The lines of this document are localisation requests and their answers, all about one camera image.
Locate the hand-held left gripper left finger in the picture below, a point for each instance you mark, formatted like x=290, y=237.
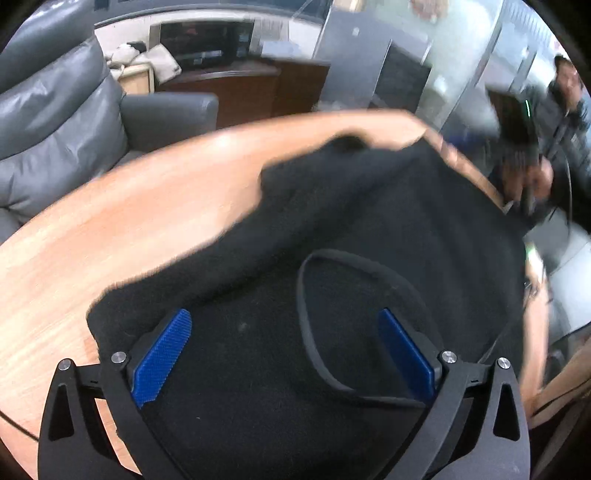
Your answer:
x=161, y=357

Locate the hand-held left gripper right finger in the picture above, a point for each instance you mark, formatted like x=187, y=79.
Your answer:
x=406, y=355

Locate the black fleece jacket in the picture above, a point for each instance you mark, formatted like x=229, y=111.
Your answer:
x=323, y=230

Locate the person's right hand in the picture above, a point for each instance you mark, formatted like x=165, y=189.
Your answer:
x=545, y=177

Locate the frosted glass partition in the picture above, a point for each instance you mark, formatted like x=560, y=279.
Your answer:
x=466, y=55

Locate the round festive glass sticker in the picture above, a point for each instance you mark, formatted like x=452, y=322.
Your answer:
x=429, y=7

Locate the green white packet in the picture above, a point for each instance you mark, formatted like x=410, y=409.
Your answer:
x=538, y=272

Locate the grey board panel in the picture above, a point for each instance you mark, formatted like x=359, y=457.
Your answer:
x=341, y=69

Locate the dark wooden cabinet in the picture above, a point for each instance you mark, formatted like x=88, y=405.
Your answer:
x=221, y=97
x=302, y=87

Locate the grey leather armchair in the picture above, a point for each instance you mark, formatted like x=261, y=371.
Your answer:
x=60, y=129

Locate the light wooden cabinet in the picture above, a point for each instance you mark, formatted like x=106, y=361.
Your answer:
x=136, y=81

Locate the beige cloth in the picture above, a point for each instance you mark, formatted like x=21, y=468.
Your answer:
x=157, y=60

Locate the black microwave oven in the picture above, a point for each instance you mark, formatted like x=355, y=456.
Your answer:
x=203, y=44

